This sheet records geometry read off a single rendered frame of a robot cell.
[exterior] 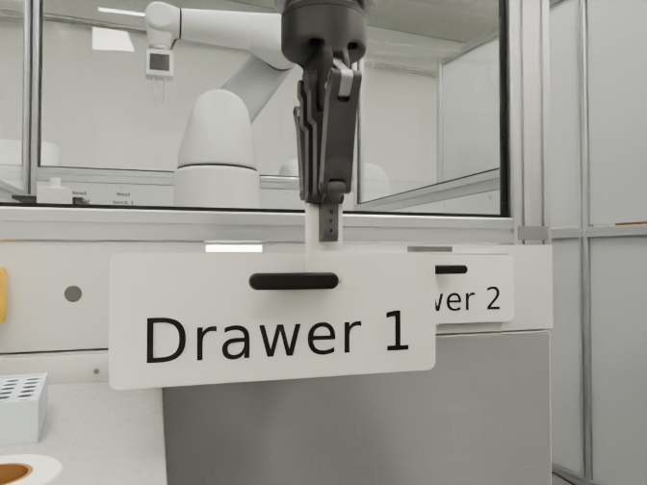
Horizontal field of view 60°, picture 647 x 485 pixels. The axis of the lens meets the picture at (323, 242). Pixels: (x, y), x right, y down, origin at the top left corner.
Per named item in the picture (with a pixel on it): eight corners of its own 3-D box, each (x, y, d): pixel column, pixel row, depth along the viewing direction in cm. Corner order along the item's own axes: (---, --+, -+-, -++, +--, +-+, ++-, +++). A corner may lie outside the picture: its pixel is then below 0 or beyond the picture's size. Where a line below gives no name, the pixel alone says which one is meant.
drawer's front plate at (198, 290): (435, 370, 53) (435, 253, 53) (108, 391, 45) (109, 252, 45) (427, 366, 55) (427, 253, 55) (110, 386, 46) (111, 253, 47)
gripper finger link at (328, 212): (334, 183, 49) (346, 178, 46) (334, 242, 48) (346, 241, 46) (318, 182, 48) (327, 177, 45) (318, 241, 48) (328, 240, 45)
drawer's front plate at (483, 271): (514, 320, 93) (514, 254, 93) (349, 327, 84) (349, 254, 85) (508, 319, 94) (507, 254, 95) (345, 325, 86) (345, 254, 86)
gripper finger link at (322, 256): (340, 203, 49) (343, 202, 49) (340, 283, 49) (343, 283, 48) (307, 202, 49) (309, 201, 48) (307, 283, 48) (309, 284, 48)
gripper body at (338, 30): (381, -4, 46) (381, 108, 46) (348, 35, 54) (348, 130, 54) (294, -16, 44) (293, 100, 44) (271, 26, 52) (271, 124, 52)
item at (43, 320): (553, 328, 97) (552, 244, 97) (-158, 360, 68) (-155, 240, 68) (360, 293, 188) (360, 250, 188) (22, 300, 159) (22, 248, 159)
